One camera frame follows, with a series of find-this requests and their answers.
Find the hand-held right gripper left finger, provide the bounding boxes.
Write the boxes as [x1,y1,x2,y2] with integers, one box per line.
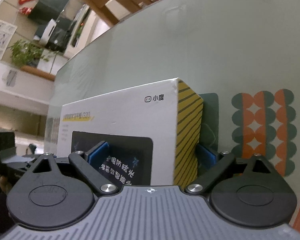
[31,141,118,195]

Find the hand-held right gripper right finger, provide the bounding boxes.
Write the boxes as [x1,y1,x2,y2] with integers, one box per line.
[184,144,277,195]

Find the white box lid tablet print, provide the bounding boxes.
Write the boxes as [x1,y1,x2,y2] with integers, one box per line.
[56,78,205,187]

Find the desktop with patterned tablecloth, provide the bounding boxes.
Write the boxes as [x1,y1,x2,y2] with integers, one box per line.
[46,0,300,240]

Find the green potted plant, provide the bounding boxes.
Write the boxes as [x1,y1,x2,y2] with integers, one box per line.
[9,39,57,69]

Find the black and white printer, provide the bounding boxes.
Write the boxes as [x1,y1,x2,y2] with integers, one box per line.
[33,17,73,52]

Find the black television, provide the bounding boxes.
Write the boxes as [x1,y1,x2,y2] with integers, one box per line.
[27,0,72,26]

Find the wall poster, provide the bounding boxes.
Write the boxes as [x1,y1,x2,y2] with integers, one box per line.
[0,19,18,61]

